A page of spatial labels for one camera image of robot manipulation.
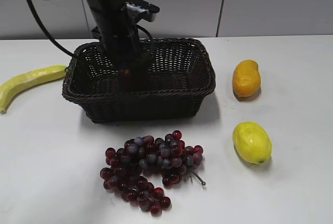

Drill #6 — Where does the dark brown wicker basket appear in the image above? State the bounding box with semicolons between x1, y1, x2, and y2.
62;38;216;123

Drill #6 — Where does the yellow lemon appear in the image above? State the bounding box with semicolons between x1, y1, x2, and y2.
233;122;272;164

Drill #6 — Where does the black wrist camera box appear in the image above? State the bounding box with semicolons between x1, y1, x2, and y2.
126;0;160;22

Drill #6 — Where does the orange mango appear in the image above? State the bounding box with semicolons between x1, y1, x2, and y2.
232;60;261;98

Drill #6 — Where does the dark red apple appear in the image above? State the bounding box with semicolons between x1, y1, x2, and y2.
119;69;133;91

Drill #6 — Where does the red purple grape bunch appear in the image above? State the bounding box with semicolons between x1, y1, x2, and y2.
99;130;206;216

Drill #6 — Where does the black cable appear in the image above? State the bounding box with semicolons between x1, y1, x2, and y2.
22;0;79;59

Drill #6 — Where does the yellow-green banana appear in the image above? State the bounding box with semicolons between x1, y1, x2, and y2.
1;65;67;114

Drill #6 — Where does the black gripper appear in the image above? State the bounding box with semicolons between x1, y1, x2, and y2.
87;0;152;91

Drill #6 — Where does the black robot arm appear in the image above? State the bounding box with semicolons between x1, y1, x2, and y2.
26;0;160;91

